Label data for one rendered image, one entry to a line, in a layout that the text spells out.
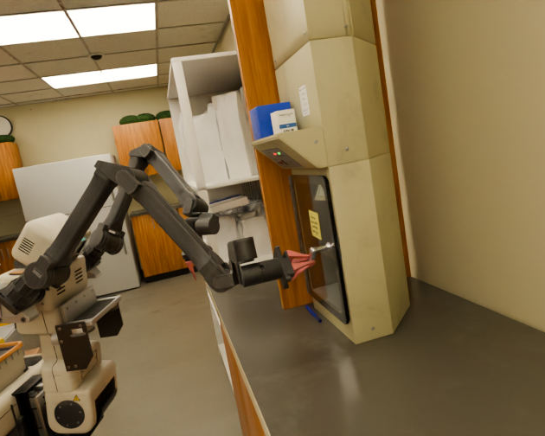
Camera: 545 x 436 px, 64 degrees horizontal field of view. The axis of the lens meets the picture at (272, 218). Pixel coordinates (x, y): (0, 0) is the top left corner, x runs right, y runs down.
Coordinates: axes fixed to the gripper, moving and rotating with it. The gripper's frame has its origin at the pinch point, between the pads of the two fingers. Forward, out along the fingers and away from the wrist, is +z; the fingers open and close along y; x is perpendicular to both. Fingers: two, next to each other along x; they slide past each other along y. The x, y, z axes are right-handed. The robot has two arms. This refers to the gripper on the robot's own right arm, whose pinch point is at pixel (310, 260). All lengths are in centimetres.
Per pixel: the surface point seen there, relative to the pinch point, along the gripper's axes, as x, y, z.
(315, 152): -25.9, 15.5, 2.4
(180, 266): 439, 244, -32
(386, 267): -3.5, -8.7, 17.6
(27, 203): 351, 327, -196
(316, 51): -41, 33, 6
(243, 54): -19, 65, -2
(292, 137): -28.9, 19.0, -2.7
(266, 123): -17.7, 35.8, -3.3
